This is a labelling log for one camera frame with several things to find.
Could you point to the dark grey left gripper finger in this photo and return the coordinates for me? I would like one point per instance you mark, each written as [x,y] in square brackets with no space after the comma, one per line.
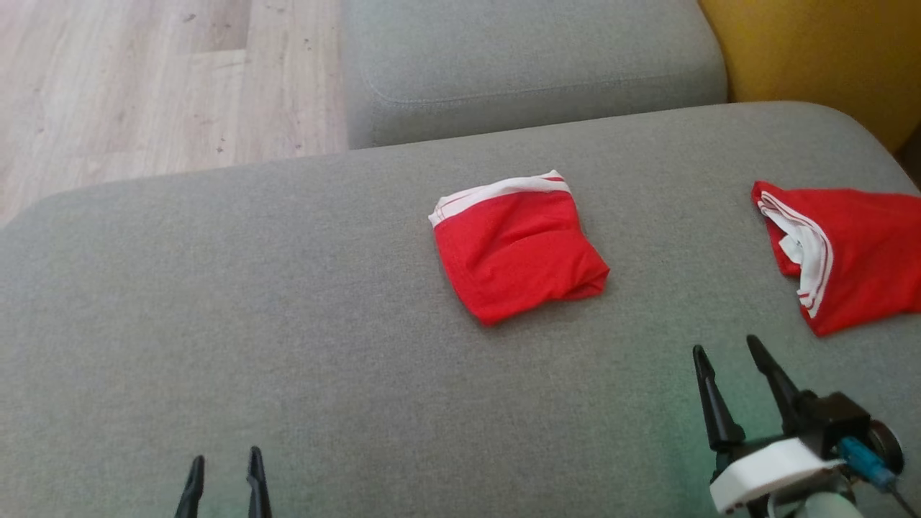
[257,493]
[192,496]

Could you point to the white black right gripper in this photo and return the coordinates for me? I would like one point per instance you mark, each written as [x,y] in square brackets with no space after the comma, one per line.
[770,471]

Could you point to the red white-trimmed sports garment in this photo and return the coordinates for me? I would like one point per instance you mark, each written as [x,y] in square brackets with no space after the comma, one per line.
[870,252]

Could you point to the red white-waistband shorts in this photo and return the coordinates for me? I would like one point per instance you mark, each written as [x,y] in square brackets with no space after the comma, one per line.
[518,252]

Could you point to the large grey sofa seat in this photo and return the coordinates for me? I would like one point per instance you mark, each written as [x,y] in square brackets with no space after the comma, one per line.
[288,324]

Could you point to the mustard yellow furniture block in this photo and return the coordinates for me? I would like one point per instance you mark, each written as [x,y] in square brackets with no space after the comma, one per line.
[813,57]

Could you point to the small grey sofa cushion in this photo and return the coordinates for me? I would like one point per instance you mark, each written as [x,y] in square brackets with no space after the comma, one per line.
[532,65]

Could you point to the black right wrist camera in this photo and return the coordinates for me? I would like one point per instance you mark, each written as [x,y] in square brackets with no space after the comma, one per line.
[835,417]

